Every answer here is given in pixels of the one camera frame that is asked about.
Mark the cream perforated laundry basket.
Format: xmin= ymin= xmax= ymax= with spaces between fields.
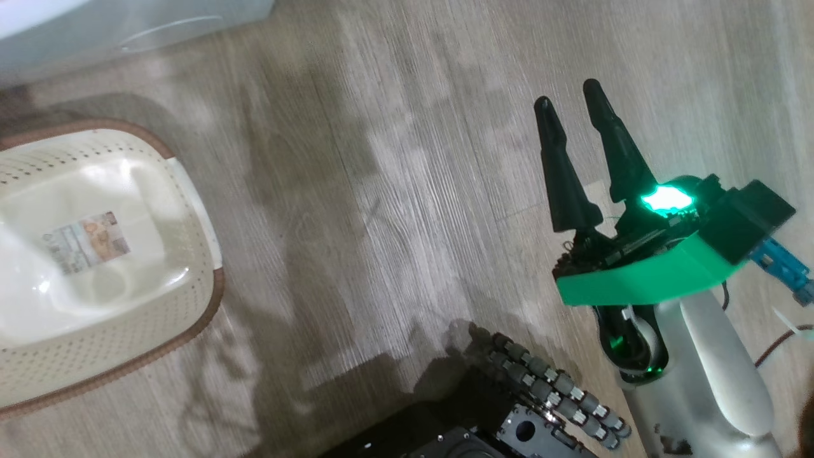
xmin=0 ymin=118 xmax=225 ymax=420

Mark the white cable tag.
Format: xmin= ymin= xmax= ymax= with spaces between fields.
xmin=771 ymin=307 xmax=814 ymax=341

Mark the paper label inside basket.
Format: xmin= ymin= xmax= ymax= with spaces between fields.
xmin=41 ymin=211 xmax=132 ymax=276

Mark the white washing machine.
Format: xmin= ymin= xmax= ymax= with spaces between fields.
xmin=0 ymin=0 xmax=275 ymax=87

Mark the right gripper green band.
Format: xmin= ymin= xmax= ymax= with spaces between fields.
xmin=534 ymin=78 xmax=746 ymax=386

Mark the right camera cable blue plug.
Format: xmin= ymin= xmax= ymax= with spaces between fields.
xmin=749 ymin=237 xmax=814 ymax=307

